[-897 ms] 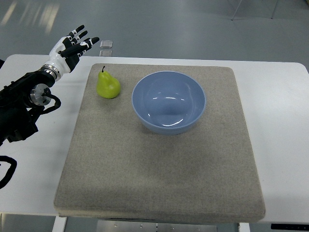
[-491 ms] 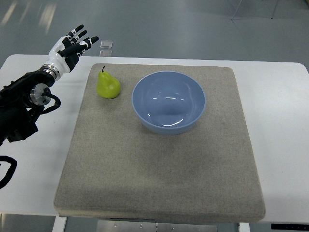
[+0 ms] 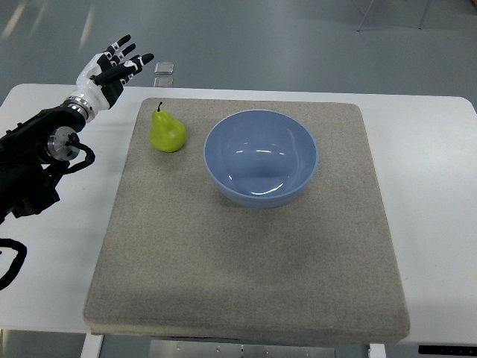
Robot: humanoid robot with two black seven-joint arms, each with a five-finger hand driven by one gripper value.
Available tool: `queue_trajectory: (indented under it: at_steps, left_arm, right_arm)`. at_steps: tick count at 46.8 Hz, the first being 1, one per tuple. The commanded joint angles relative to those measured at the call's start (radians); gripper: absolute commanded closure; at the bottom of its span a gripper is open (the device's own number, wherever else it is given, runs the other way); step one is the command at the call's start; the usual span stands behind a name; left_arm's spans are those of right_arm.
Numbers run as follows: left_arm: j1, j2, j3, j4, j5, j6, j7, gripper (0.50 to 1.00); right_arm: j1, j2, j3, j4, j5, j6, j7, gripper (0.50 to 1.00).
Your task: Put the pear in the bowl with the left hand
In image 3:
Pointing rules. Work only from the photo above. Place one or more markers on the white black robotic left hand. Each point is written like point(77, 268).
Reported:
point(102, 80)

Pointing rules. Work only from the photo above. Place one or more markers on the green pear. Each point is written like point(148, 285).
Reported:
point(166, 133)

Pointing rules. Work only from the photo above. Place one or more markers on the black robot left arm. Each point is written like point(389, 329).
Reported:
point(37, 154)

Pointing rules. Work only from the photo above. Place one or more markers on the blue bowl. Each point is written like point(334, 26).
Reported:
point(260, 158)

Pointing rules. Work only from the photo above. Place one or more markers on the lower floor metal plate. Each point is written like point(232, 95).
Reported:
point(163, 82)

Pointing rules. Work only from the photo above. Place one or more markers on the grey felt mat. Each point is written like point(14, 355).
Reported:
point(181, 260)

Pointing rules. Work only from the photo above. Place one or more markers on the metal chair legs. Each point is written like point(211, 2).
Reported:
point(407, 14)

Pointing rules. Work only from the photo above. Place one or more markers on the white table frame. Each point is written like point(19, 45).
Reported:
point(94, 346)

